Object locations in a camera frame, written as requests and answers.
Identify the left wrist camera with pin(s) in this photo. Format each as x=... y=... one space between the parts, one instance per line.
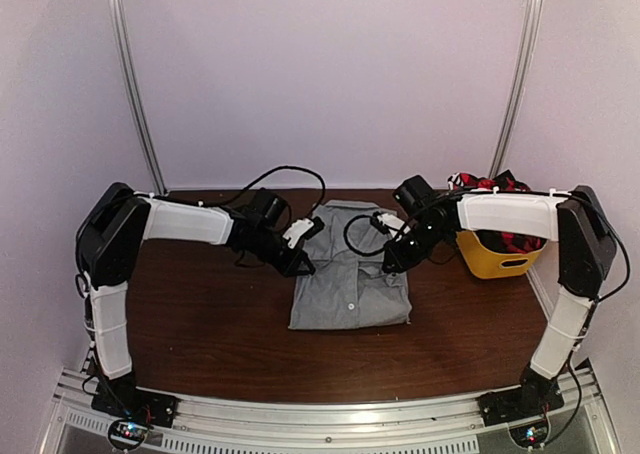
x=302 y=230

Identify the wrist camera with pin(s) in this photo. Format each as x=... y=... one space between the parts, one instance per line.
x=302 y=230
x=388 y=224

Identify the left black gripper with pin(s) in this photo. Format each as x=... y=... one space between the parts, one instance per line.
x=298 y=255

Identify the circuit board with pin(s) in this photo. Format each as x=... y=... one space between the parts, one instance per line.
x=125 y=434
x=530 y=435

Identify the grey long sleeve shirt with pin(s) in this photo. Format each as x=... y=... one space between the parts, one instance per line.
x=348 y=291

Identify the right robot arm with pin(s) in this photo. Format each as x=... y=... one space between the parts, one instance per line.
x=573 y=220

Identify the left aluminium frame post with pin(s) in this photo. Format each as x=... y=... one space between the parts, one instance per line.
x=133 y=93

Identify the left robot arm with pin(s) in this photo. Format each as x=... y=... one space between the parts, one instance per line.
x=109 y=240

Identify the right aluminium frame post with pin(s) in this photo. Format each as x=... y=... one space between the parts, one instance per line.
x=526 y=49

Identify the aluminium frame post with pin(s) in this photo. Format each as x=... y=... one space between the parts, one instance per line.
x=526 y=49
x=133 y=93

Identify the front aluminium rail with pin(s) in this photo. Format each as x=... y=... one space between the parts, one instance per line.
x=449 y=424

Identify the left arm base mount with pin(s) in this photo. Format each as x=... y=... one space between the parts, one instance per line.
x=143 y=407

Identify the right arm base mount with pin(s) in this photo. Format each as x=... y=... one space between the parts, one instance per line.
x=498 y=407

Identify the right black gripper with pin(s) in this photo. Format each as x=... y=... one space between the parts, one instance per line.
x=404 y=263

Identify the right circuit board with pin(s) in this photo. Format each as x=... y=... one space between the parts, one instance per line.
x=530 y=435

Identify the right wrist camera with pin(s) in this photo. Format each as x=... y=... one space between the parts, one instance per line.
x=388 y=224

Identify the yellow plastic bin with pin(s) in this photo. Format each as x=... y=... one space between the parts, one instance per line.
x=486 y=264

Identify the left circuit board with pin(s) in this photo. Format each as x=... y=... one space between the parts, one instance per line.
x=125 y=434

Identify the red black plaid shirt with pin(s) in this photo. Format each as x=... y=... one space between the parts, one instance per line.
x=496 y=222

